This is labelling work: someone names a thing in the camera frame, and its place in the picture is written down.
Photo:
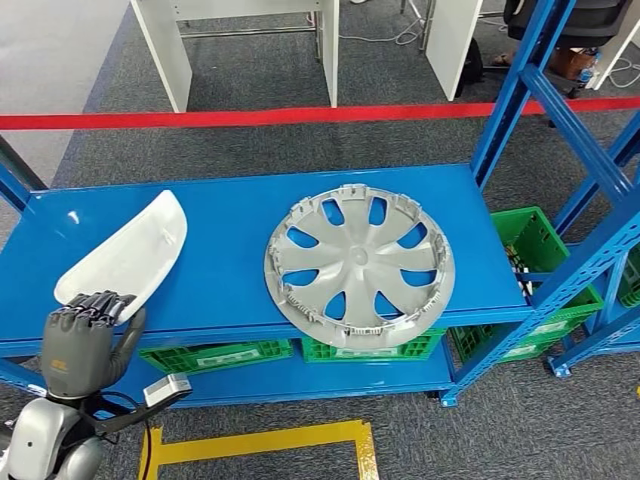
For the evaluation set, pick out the white desk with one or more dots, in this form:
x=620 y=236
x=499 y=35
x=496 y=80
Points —
x=617 y=43
x=450 y=46
x=164 y=53

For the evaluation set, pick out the black bag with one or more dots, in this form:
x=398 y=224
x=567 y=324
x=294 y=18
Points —
x=472 y=66

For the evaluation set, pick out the small brown cardboard box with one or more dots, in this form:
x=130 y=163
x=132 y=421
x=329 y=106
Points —
x=567 y=63

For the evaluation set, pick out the white curved plastic part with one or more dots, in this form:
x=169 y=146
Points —
x=130 y=258

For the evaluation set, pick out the red barrier belt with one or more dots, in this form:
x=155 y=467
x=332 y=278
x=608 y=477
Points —
x=250 y=118

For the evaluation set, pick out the black office chair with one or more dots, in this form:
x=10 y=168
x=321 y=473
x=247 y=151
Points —
x=575 y=20

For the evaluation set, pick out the plastic bottle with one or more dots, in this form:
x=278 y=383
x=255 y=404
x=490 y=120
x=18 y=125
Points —
x=589 y=69

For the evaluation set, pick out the yellow floor tape mark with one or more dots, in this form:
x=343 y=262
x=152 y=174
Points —
x=260 y=440

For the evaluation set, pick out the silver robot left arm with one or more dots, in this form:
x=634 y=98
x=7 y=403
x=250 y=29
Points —
x=45 y=434

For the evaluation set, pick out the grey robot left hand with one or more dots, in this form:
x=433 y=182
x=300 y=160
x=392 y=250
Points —
x=75 y=351

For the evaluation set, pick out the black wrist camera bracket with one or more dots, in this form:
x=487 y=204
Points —
x=125 y=417

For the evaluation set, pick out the silver wheel hubcap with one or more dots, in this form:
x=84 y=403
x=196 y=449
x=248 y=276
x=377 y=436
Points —
x=358 y=265

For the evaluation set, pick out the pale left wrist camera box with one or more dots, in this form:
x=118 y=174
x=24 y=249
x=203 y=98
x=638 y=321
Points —
x=167 y=389

